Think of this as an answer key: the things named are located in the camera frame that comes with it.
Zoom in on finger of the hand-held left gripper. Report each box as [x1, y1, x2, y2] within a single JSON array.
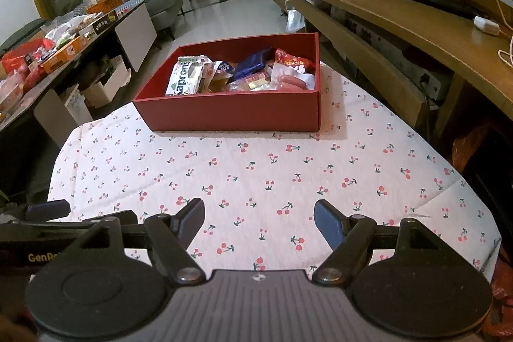
[[0, 200, 137, 242]]

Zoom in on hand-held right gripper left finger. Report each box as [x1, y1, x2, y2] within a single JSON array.
[[60, 198, 207, 284]]

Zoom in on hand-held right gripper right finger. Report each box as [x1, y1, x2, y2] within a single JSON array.
[[312, 200, 466, 284]]

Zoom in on red cardboard box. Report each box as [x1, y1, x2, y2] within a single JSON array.
[[132, 32, 321, 133]]

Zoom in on brown bread packet blue label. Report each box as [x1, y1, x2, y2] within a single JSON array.
[[202, 60, 237, 93]]

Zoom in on green and white cake packet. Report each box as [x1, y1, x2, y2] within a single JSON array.
[[165, 56, 212, 96]]

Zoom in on red sausage packet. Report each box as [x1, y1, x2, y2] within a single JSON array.
[[270, 66, 317, 91]]

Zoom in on blue foil packet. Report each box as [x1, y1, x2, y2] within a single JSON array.
[[230, 48, 275, 82]]

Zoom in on red heart print packet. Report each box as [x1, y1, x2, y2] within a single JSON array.
[[273, 48, 315, 71]]

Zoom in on cherry print tablecloth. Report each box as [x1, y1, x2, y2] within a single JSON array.
[[47, 62, 502, 282]]

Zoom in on red plastic bag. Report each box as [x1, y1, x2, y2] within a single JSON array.
[[483, 258, 513, 342], [0, 38, 55, 94]]

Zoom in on orange flat box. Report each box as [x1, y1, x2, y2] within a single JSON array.
[[41, 35, 89, 74]]

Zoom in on orange bag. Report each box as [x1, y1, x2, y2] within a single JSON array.
[[453, 121, 498, 174]]

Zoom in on white power strip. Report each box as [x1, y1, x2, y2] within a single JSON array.
[[417, 70, 450, 102]]

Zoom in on dark flat box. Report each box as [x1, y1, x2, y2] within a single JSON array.
[[91, 11, 121, 36]]

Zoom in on dark side table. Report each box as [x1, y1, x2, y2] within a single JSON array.
[[0, 1, 158, 150]]

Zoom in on silver foil bag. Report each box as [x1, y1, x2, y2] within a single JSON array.
[[285, 0, 307, 33]]

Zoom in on orange basket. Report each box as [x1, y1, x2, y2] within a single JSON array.
[[85, 0, 125, 15]]

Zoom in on grey sofa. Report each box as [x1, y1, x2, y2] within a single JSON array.
[[142, 0, 184, 40]]

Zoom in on wooden television cabinet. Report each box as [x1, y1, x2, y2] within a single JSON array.
[[266, 0, 513, 150]]

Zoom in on white charger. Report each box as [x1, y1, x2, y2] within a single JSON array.
[[474, 15, 501, 36]]

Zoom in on white cable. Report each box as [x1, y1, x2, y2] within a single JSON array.
[[496, 0, 513, 67]]

